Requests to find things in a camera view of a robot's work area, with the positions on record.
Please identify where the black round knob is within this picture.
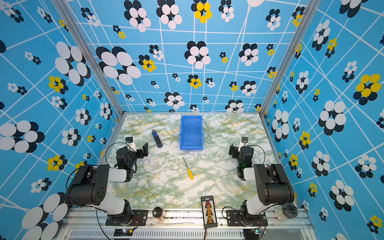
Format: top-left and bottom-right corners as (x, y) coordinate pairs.
(152, 207), (166, 222)

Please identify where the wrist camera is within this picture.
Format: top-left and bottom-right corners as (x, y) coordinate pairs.
(125, 136), (137, 152)
(238, 137), (248, 152)

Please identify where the right aluminium frame post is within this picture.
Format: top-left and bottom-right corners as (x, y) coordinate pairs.
(260, 0), (321, 119)

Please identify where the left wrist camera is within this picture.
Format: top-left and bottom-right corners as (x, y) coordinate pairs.
(125, 136), (137, 152)

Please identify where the aluminium front rail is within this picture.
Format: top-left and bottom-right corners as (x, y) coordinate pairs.
(57, 209), (317, 240)

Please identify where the blue plastic bin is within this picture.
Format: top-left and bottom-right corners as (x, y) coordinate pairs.
(179, 115), (204, 151)

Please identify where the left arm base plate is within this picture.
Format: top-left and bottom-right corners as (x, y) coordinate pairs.
(105, 210), (148, 227)

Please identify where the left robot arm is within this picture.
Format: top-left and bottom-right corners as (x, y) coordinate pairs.
(65, 143), (149, 226)

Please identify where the yellow handled screwdriver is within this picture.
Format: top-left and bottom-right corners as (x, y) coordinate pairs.
(183, 157), (194, 180)

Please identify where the blue black stapler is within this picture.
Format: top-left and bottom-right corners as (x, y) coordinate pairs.
(152, 130), (163, 148)

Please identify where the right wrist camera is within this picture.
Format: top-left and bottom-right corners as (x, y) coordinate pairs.
(238, 137), (248, 152)

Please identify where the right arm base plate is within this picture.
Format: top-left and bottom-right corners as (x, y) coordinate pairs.
(224, 210), (268, 228)

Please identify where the clear tape roll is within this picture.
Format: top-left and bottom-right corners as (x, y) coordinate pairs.
(274, 203), (299, 222)

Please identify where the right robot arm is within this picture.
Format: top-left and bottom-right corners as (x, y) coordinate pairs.
(229, 143), (295, 226)

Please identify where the aluminium frame post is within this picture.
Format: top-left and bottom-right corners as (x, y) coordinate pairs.
(260, 0), (321, 119)
(53, 1), (124, 118)

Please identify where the left aluminium frame post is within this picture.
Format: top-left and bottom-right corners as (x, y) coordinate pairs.
(53, 1), (124, 118)

